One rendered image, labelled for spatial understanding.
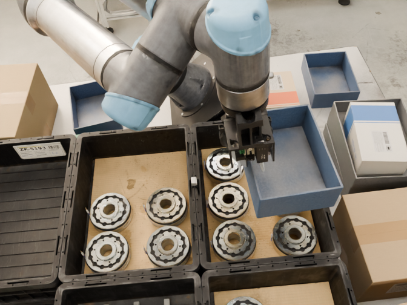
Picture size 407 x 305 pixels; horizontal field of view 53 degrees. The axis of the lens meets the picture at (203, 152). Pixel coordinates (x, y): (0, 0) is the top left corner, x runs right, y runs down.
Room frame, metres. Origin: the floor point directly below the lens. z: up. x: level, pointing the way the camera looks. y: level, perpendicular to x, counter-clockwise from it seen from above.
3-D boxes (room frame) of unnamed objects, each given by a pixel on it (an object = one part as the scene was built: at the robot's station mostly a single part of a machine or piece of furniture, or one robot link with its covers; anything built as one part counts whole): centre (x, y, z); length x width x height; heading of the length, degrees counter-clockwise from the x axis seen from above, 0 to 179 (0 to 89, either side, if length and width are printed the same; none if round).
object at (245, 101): (0.41, -0.07, 1.34); 0.08 x 0.08 x 0.05
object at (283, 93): (0.94, -0.26, 0.74); 0.16 x 0.12 x 0.07; 0
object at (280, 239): (0.39, -0.20, 0.86); 0.10 x 0.10 x 0.01
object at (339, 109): (0.66, -0.49, 0.82); 0.27 x 0.20 x 0.05; 178
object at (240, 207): (0.50, -0.05, 0.86); 0.10 x 0.10 x 0.01
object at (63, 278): (0.50, 0.18, 0.92); 0.40 x 0.30 x 0.02; 0
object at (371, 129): (0.65, -0.47, 0.85); 0.20 x 0.12 x 0.09; 173
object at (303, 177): (0.44, -0.15, 1.10); 0.20 x 0.15 x 0.07; 5
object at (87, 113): (0.96, 0.35, 0.74); 0.20 x 0.15 x 0.07; 11
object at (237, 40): (0.41, -0.06, 1.42); 0.09 x 0.08 x 0.11; 38
